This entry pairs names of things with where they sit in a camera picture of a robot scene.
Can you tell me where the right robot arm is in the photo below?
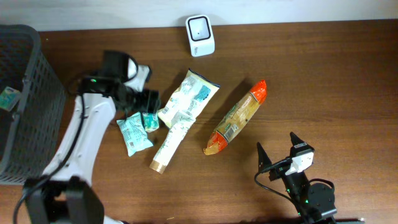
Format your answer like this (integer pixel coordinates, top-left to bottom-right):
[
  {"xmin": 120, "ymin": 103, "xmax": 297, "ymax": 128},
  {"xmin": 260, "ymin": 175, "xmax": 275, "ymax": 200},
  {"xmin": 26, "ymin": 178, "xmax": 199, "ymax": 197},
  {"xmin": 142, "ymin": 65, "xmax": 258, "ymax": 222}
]
[{"xmin": 254, "ymin": 132, "xmax": 337, "ymax": 223}]

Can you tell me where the grey plastic mesh basket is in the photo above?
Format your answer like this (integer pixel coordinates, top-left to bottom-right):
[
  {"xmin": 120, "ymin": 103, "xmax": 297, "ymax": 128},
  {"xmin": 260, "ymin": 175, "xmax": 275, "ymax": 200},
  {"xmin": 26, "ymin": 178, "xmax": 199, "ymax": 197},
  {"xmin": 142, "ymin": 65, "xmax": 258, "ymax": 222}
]
[{"xmin": 1, "ymin": 25, "xmax": 67, "ymax": 185}]

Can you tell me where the light teal wipes packet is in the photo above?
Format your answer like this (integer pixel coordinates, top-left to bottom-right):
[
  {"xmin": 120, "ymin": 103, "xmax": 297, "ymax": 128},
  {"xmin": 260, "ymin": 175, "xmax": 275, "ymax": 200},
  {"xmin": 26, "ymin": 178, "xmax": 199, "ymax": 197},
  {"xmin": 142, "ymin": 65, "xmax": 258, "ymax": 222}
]
[{"xmin": 116, "ymin": 112, "xmax": 154, "ymax": 157}]

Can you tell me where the orange pasta bag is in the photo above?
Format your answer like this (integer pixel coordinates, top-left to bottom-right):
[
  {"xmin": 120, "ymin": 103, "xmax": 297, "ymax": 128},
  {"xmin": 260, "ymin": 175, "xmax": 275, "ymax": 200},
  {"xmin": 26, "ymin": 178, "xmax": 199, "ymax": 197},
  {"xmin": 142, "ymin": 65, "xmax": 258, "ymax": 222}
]
[{"xmin": 203, "ymin": 80, "xmax": 267, "ymax": 156}]

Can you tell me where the cream snack bag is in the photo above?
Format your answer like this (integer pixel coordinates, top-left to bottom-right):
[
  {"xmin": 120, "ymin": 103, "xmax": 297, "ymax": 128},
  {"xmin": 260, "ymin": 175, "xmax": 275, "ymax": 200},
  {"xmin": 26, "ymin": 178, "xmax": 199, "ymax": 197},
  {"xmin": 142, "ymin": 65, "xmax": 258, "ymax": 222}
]
[{"xmin": 157, "ymin": 68, "xmax": 220, "ymax": 128}]

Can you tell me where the white Pantene tube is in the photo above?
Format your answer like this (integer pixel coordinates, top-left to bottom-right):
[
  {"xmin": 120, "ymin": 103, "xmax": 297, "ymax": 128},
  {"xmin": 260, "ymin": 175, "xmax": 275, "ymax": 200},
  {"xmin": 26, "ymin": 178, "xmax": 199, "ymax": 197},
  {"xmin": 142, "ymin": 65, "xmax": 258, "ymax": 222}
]
[{"xmin": 149, "ymin": 112, "xmax": 196, "ymax": 174}]

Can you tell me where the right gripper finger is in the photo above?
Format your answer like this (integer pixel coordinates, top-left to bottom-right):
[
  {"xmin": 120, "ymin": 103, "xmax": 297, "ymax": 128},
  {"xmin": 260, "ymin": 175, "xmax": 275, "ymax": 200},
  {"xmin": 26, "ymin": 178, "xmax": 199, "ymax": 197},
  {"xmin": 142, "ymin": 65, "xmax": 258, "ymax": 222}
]
[
  {"xmin": 256, "ymin": 142, "xmax": 272, "ymax": 173},
  {"xmin": 290, "ymin": 132, "xmax": 304, "ymax": 146}
]

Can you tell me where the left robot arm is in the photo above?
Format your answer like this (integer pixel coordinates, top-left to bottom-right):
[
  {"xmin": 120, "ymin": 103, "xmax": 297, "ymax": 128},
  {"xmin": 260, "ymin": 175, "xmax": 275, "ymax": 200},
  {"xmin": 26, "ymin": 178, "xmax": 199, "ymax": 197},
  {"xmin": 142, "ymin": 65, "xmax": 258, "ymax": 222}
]
[{"xmin": 13, "ymin": 50, "xmax": 160, "ymax": 224}]

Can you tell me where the teal tissue pack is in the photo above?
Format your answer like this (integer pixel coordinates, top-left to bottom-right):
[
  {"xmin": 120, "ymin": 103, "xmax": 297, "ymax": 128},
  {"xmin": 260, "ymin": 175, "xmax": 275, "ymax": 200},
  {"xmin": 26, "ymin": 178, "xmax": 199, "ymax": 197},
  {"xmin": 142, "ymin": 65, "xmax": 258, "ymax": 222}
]
[
  {"xmin": 0, "ymin": 86, "xmax": 21, "ymax": 112},
  {"xmin": 142, "ymin": 113, "xmax": 160, "ymax": 133}
]

